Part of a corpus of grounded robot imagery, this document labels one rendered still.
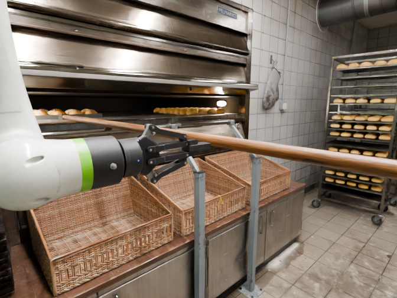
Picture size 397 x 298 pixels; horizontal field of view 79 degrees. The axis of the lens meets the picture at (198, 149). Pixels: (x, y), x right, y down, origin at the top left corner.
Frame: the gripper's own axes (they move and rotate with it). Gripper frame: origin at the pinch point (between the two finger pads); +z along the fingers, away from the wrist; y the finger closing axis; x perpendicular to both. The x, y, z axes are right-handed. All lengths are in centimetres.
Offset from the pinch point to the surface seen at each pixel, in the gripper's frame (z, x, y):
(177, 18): 72, -102, -69
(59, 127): -9, -99, 2
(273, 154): 6.0, 17.4, -0.1
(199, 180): 37, -39, 26
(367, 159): 7.2, 33.7, -1.6
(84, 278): -16, -49, 58
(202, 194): 38, -39, 34
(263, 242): 106, -45, 91
